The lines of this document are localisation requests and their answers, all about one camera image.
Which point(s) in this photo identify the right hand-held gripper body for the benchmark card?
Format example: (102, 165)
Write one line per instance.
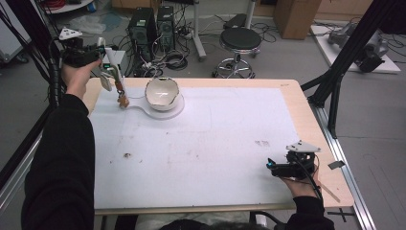
(297, 167)

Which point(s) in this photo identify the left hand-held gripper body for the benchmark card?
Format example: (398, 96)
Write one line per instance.
(76, 56)

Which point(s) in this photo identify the white key stand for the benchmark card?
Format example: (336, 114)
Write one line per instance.
(166, 113)

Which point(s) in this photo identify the person's right hand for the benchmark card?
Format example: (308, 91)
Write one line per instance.
(303, 188)

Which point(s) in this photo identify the person's left hand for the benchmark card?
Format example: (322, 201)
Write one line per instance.
(76, 80)

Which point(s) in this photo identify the white box with green light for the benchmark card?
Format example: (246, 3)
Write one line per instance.
(120, 59)

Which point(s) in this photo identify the clear plastic bag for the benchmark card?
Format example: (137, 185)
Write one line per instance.
(87, 25)

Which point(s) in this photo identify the small black tape piece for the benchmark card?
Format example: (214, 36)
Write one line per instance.
(336, 165)

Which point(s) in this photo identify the large black computer tower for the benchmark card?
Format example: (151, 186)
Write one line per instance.
(142, 32)

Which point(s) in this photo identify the thin wooden stick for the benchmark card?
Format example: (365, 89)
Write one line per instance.
(330, 193)

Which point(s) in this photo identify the white table mat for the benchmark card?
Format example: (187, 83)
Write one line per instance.
(223, 166)

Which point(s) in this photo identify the wooden table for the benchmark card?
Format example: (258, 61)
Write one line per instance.
(300, 108)

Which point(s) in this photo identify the slim black computer tower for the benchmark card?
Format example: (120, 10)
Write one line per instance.
(166, 25)

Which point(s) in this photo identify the white metal table leg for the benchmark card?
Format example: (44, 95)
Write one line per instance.
(198, 32)

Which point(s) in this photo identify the person's body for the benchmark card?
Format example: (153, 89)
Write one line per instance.
(191, 223)

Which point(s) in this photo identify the black round stool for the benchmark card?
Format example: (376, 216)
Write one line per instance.
(240, 39)

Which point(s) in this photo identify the white board with grey device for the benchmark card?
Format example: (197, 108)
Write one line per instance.
(357, 48)

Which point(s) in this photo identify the cardboard box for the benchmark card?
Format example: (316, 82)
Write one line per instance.
(295, 19)

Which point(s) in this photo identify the aluminium rail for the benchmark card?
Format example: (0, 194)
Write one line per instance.
(12, 182)
(344, 179)

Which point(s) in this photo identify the black metal frame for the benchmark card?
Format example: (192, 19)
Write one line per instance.
(28, 32)
(348, 54)

